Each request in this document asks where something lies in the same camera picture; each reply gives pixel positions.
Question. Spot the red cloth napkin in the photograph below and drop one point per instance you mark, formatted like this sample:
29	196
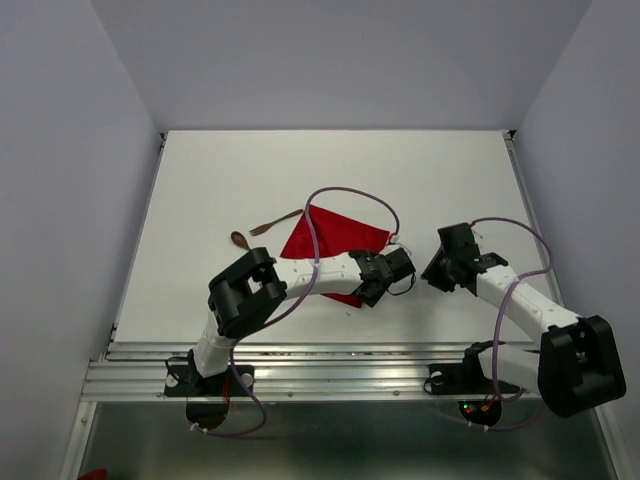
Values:
336	234

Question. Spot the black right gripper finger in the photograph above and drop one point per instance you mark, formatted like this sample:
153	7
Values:
434	274
468	282

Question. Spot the dark wooden spoon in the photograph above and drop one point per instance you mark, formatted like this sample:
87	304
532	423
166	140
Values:
239	240

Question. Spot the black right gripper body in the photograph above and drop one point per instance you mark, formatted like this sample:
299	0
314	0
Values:
451	262

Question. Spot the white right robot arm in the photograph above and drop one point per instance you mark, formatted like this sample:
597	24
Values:
574	364

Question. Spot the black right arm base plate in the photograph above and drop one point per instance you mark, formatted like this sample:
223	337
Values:
456	379

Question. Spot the dark wooden fork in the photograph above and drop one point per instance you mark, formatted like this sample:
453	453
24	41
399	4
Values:
261	229

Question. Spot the aluminium front rail frame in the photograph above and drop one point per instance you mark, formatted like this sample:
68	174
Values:
289	372

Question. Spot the aluminium right side rail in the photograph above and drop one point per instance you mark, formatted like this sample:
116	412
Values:
530	210

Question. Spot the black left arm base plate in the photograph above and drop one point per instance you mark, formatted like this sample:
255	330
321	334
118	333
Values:
183	381

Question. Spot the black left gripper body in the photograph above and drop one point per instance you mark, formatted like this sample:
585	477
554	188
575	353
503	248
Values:
371	256

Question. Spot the aluminium rail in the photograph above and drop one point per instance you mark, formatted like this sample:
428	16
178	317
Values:
131	241
530	210

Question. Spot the aluminium left side rail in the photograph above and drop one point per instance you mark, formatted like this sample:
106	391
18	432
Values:
131	241

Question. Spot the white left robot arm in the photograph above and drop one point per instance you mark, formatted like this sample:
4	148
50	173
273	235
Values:
246	294

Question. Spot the red object bottom left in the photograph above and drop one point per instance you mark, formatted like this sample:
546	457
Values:
96	474

